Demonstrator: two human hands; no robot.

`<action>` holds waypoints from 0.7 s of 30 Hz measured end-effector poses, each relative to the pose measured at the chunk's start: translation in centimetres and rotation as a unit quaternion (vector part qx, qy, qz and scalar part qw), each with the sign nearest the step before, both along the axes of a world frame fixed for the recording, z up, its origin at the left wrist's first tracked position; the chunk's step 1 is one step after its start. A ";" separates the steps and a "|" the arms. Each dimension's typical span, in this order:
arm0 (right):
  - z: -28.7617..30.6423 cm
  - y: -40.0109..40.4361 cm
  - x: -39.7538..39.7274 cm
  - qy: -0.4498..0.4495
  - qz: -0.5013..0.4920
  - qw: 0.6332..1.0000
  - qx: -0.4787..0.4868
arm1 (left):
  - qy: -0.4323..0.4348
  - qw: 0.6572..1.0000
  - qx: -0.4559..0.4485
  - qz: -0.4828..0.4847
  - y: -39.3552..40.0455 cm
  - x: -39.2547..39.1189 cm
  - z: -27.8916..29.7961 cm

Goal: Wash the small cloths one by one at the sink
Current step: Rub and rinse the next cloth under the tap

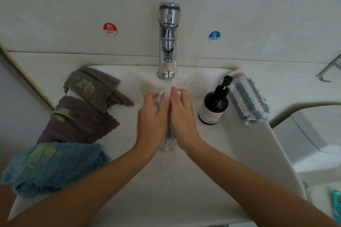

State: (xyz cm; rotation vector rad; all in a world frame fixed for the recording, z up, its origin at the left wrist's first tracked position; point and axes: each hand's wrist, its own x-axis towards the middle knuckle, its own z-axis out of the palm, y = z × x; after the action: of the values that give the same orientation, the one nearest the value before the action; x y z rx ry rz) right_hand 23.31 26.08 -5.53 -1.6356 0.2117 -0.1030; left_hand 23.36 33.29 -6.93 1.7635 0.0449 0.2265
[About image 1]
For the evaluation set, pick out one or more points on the blue round sticker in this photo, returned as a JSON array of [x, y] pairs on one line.
[[214, 36]]

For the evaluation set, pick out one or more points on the person's right forearm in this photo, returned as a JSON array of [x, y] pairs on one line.
[[261, 192]]

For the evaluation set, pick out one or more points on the brown cloth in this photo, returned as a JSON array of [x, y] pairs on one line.
[[77, 123]]

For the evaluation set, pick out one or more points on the metal wall shelf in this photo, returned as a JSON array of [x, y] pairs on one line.
[[330, 69]]

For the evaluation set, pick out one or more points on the red round sticker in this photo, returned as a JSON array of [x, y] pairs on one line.
[[110, 29]]

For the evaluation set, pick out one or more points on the white ceramic sink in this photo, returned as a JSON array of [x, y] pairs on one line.
[[176, 187]]

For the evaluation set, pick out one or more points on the teal tube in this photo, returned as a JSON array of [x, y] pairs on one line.
[[336, 203]]

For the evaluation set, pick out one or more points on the chrome faucet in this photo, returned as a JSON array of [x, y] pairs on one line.
[[168, 40]]

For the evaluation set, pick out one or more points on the white toilet tank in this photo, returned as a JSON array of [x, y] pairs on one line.
[[317, 141]]

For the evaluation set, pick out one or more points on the person's left hand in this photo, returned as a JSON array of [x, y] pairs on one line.
[[152, 123]]

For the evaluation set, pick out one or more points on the pink white striped cloth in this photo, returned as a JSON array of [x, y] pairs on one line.
[[234, 73]]

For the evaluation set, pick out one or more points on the white toilet lid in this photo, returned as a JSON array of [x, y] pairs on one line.
[[322, 203]]

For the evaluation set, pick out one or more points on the blue stained cloth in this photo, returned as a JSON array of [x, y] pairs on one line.
[[50, 166]]

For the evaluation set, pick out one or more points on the person's left forearm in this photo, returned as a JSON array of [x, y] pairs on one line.
[[80, 192]]

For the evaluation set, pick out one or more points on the black pump soap bottle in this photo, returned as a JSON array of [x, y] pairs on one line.
[[213, 110]]

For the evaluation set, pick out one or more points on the person's right hand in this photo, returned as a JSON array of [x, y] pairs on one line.
[[184, 120]]

